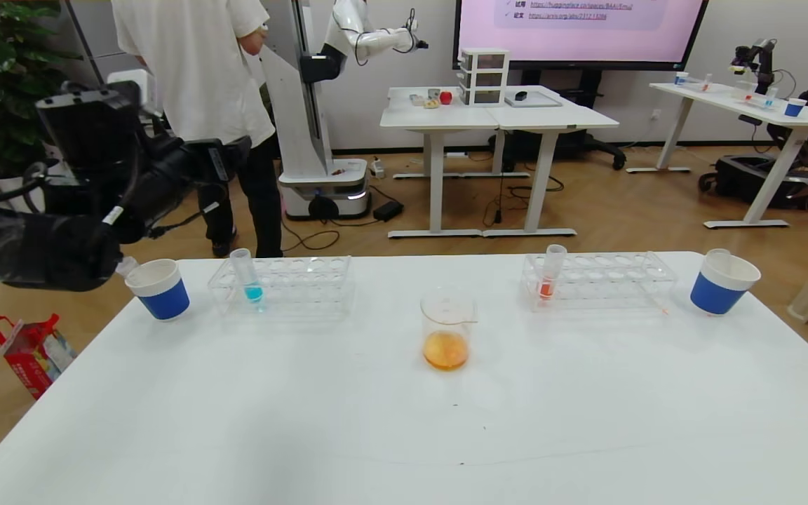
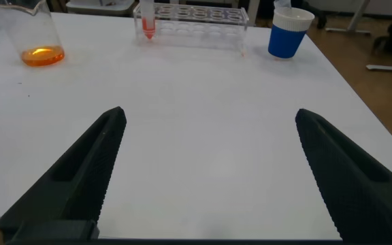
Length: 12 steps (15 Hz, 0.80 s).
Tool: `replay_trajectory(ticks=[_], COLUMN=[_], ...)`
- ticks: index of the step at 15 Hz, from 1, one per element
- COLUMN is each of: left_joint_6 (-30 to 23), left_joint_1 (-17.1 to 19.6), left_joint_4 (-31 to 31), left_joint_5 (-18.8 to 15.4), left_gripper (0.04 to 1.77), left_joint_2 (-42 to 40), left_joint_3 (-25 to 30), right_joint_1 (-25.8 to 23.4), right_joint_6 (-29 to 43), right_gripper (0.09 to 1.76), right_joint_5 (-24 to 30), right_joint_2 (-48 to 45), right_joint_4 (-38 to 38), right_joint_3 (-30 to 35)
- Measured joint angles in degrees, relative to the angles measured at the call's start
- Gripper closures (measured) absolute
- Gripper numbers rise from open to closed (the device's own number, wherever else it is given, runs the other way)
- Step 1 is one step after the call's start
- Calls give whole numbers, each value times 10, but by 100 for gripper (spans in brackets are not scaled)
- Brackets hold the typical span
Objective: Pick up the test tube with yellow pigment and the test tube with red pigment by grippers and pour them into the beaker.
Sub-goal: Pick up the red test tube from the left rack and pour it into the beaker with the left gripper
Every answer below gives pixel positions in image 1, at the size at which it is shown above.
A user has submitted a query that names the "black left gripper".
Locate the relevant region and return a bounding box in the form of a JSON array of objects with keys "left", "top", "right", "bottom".
[{"left": 163, "top": 135, "right": 253, "bottom": 194}]

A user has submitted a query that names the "blue pigment test tube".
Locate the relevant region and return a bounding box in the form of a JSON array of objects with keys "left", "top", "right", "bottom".
[{"left": 230, "top": 248, "right": 265, "bottom": 309}]

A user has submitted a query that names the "clear acrylic tube rack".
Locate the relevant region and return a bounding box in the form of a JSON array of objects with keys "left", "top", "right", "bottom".
[
  {"left": 208, "top": 255, "right": 356, "bottom": 316},
  {"left": 522, "top": 251, "right": 680, "bottom": 314}
]

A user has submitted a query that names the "clear glass beaker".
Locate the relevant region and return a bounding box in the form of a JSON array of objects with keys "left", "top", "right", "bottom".
[{"left": 421, "top": 284, "right": 479, "bottom": 372}]

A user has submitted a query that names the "tall white robot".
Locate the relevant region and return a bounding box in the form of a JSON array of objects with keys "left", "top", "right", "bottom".
[{"left": 258, "top": 0, "right": 429, "bottom": 220}]

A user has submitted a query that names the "person in white shirt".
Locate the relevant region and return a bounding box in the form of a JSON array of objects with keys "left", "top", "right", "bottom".
[{"left": 111, "top": 0, "right": 285, "bottom": 259}]

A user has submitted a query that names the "blue white paper cup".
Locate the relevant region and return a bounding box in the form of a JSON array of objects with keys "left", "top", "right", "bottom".
[
  {"left": 690, "top": 249, "right": 762, "bottom": 316},
  {"left": 125, "top": 258, "right": 191, "bottom": 321}
]

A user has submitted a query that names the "white drawer organizer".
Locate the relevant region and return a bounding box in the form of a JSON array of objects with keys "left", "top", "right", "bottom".
[{"left": 460, "top": 48, "right": 511, "bottom": 107}]

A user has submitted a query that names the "red gift bag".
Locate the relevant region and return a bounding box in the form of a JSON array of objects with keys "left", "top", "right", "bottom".
[{"left": 0, "top": 313, "right": 76, "bottom": 399}]

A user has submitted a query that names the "grey flat tray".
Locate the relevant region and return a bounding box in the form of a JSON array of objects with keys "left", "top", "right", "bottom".
[{"left": 504, "top": 91, "right": 563, "bottom": 108}]

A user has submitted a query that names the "long white desk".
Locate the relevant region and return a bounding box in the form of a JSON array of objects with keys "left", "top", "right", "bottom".
[{"left": 626, "top": 83, "right": 808, "bottom": 229}]

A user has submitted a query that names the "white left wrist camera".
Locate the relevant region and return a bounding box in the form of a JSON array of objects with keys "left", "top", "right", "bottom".
[{"left": 107, "top": 69, "right": 159, "bottom": 116}]

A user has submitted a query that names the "wall display screen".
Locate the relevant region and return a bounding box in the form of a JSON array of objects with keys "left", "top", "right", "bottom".
[{"left": 454, "top": 0, "right": 710, "bottom": 71}]

